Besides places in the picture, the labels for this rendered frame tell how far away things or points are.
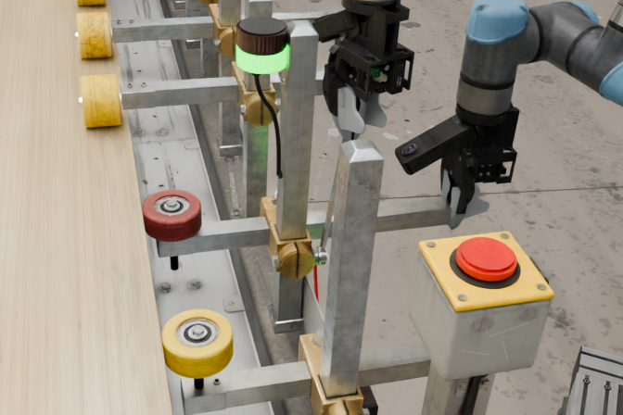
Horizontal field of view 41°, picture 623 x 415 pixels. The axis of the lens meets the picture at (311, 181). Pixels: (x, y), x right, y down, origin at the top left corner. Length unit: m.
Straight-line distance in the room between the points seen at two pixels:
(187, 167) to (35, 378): 0.90
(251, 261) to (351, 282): 0.52
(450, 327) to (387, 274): 1.93
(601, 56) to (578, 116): 2.41
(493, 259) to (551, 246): 2.16
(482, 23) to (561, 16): 0.12
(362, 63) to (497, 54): 0.21
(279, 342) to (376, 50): 0.47
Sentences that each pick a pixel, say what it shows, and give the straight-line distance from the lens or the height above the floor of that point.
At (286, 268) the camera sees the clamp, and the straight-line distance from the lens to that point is 1.15.
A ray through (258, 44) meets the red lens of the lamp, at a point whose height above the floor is 1.17.
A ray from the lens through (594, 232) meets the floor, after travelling 2.85.
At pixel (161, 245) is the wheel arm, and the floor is 0.85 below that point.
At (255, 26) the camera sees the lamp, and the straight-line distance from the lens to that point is 1.00.
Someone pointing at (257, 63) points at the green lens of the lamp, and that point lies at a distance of 0.99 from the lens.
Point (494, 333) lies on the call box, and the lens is 0.57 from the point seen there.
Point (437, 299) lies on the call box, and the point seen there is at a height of 1.20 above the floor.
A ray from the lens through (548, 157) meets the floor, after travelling 3.19.
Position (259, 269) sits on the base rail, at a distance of 1.37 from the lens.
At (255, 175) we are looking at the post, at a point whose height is 0.81.
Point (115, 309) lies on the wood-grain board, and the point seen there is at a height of 0.90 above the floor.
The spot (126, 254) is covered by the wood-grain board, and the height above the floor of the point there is 0.90.
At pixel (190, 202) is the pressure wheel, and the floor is 0.91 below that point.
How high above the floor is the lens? 1.57
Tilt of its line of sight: 33 degrees down
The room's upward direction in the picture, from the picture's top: 4 degrees clockwise
